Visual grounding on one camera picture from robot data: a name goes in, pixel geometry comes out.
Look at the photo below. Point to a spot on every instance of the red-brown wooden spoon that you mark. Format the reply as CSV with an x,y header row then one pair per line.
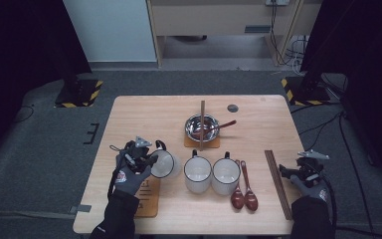
x,y
225,125
250,200
237,199

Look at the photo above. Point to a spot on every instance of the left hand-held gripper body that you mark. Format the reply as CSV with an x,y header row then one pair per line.
x,y
136,156

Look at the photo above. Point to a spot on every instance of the black curtain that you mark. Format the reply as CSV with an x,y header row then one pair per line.
x,y
20,49
368,49

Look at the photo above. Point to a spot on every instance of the black stand with striped base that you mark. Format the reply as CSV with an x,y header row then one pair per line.
x,y
306,93
78,94

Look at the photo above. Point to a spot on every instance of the grey round table grommet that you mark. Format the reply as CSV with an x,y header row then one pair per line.
x,y
232,108

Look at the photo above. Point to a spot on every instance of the black floor tape marks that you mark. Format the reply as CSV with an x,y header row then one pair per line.
x,y
93,132

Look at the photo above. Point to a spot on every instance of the white power strip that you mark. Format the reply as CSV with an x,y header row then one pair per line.
x,y
277,2

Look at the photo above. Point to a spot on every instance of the person's left hand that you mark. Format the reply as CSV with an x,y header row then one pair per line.
x,y
129,182

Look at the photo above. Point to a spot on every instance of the white cabinet panel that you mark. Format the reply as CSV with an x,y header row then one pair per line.
x,y
109,30

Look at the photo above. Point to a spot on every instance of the beige wooden desk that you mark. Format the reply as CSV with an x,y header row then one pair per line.
x,y
212,20

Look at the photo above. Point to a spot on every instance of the stainless steel bowl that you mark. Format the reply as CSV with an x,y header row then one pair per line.
x,y
194,124

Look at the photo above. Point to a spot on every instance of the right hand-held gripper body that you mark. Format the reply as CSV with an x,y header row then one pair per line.
x,y
309,167

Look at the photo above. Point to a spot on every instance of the grey rectangular desk label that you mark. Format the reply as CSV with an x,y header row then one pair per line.
x,y
257,29

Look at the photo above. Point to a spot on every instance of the white enamel mug black rim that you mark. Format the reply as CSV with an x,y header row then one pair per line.
x,y
225,176
167,164
197,174

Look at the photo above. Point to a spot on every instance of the flat grey floor device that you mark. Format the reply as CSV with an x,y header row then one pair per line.
x,y
190,38

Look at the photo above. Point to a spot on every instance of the single wooden chopstick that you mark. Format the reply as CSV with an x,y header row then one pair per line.
x,y
203,109

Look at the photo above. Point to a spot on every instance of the row of brown chopsticks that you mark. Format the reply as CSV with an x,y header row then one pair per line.
x,y
278,182

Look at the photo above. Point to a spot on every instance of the grey tape strip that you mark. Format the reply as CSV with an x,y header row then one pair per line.
x,y
80,208

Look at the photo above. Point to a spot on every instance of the person's right hand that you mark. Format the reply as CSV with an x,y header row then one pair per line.
x,y
313,191

